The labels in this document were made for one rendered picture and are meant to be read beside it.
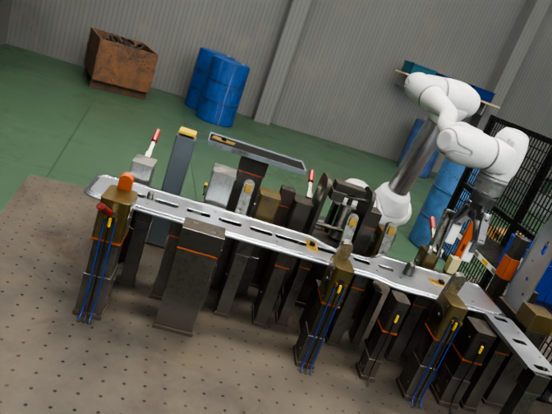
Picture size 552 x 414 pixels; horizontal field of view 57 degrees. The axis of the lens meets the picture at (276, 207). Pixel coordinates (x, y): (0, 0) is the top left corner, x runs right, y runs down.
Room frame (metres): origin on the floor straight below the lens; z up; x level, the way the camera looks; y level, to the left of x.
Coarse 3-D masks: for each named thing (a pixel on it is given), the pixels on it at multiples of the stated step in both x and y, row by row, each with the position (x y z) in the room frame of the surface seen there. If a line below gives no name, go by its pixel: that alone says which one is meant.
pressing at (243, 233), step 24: (96, 192) 1.35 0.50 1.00; (144, 192) 1.48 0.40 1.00; (168, 192) 1.54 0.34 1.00; (168, 216) 1.37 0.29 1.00; (192, 216) 1.43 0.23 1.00; (216, 216) 1.50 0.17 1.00; (240, 216) 1.57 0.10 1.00; (240, 240) 1.41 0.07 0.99; (264, 240) 1.45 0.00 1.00; (312, 240) 1.59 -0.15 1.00; (360, 264) 1.53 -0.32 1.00; (384, 264) 1.60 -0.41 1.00; (408, 288) 1.48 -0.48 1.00; (432, 288) 1.55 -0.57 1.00; (480, 288) 1.71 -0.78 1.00; (480, 312) 1.51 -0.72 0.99
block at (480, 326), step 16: (480, 320) 1.48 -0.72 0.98; (464, 336) 1.44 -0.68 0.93; (480, 336) 1.39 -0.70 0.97; (496, 336) 1.41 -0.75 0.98; (464, 352) 1.40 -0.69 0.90; (480, 352) 1.39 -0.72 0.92; (448, 368) 1.44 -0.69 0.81; (464, 368) 1.40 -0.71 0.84; (432, 384) 1.47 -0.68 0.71; (448, 384) 1.40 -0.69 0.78; (464, 384) 1.40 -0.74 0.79; (448, 400) 1.40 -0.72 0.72
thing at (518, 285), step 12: (540, 240) 1.68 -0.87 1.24; (528, 252) 1.70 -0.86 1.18; (540, 252) 1.65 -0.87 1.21; (528, 264) 1.67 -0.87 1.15; (540, 264) 1.62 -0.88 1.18; (516, 276) 1.70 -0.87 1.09; (528, 276) 1.65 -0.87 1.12; (540, 276) 1.59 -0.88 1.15; (516, 288) 1.67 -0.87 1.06; (528, 288) 1.62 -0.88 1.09; (516, 300) 1.64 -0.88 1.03; (528, 300) 1.59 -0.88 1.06
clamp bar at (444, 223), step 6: (444, 210) 1.77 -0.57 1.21; (450, 210) 1.77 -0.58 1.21; (444, 216) 1.76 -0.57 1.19; (450, 216) 1.73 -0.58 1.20; (444, 222) 1.77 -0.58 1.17; (450, 222) 1.76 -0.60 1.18; (438, 228) 1.76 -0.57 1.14; (444, 228) 1.77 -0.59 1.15; (438, 234) 1.75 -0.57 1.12; (444, 234) 1.76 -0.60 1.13; (432, 240) 1.76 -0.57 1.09; (438, 240) 1.76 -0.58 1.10; (432, 246) 1.74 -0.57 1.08; (438, 246) 1.76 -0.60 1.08; (438, 252) 1.74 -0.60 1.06
